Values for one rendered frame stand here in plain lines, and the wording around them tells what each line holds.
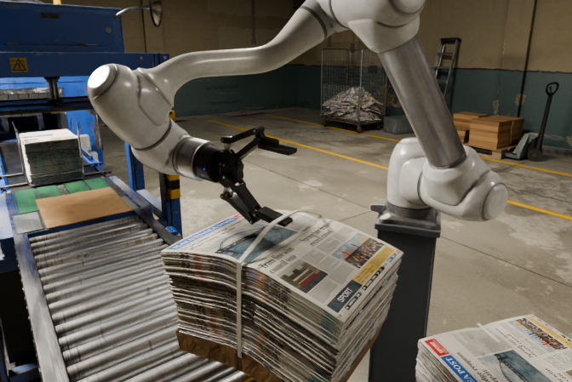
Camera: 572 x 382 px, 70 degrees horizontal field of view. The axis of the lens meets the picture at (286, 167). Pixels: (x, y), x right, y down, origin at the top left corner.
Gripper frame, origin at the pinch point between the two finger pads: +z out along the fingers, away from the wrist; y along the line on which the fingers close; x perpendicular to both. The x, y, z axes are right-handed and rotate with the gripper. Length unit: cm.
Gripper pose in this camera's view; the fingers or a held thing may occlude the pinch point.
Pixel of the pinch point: (286, 185)
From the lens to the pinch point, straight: 77.9
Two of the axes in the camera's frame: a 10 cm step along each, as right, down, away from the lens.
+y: -0.6, 9.4, 3.3
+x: -5.4, 2.4, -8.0
